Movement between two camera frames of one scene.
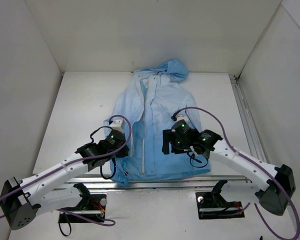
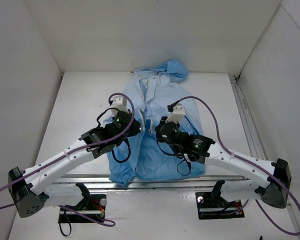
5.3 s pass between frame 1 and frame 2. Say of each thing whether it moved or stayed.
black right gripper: moved
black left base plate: stayed
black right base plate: stayed
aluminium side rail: stayed
